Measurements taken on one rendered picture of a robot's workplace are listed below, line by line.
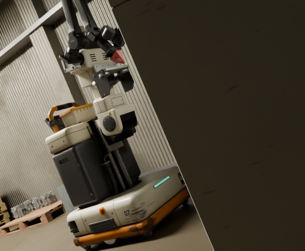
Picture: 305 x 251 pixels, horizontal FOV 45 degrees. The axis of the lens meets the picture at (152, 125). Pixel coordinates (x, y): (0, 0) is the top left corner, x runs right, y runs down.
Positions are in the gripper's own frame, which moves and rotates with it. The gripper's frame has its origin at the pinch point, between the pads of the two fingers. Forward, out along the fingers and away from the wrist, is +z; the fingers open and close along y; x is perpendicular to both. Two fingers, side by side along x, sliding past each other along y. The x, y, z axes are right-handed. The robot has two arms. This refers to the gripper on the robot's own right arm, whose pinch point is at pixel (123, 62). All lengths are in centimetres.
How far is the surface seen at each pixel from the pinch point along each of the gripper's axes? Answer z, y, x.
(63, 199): -38, 117, 248
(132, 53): 45, -85, -48
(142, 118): -43, 202, 144
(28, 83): -222, 202, 239
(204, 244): 98, -27, 27
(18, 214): -92, 134, 361
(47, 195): -81, 162, 321
